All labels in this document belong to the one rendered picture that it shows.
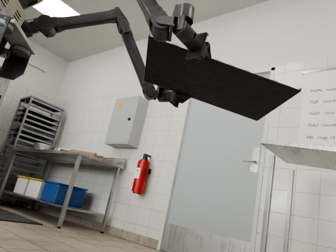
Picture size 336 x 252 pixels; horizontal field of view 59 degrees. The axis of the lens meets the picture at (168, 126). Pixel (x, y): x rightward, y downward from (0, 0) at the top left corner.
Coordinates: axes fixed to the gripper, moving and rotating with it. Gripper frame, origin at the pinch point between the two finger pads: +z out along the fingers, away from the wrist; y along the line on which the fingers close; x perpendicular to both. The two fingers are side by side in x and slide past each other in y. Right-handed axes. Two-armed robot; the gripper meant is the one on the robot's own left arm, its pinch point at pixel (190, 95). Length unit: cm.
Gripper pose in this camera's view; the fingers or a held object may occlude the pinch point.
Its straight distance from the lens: 147.9
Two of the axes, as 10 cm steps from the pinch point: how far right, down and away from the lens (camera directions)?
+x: -5.8, -4.0, -7.1
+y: -2.9, 9.1, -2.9
